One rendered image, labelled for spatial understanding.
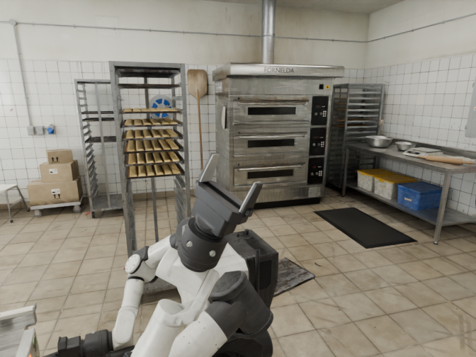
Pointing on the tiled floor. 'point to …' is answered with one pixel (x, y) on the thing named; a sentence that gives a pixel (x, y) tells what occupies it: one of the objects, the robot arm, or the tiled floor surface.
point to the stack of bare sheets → (290, 275)
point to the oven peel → (197, 85)
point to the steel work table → (443, 217)
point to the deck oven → (273, 130)
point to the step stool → (11, 197)
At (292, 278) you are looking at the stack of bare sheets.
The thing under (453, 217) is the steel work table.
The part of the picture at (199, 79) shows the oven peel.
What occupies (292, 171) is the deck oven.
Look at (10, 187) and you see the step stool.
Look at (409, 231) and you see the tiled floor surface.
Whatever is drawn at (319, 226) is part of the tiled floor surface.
